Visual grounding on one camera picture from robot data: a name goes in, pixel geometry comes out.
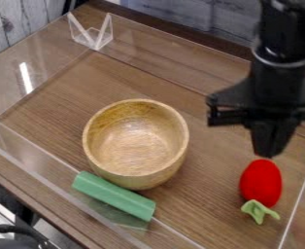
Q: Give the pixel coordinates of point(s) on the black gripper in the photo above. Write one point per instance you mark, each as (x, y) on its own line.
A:
(260, 102)

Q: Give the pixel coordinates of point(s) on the red felt fruit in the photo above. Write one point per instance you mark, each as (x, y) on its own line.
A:
(260, 189)

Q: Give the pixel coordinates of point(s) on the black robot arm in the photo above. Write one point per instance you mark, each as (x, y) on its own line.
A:
(278, 48)

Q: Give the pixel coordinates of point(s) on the wooden bowl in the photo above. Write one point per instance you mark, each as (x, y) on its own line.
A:
(134, 142)

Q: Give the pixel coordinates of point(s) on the green rectangular block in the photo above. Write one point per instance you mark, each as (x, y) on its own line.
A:
(118, 197)

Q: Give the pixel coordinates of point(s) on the clear acrylic tray walls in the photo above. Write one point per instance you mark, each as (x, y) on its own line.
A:
(55, 83)

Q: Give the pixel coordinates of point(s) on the black metal stand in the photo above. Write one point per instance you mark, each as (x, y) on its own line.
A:
(18, 236)

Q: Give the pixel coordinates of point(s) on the clear acrylic corner bracket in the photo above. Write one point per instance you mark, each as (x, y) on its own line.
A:
(93, 38)

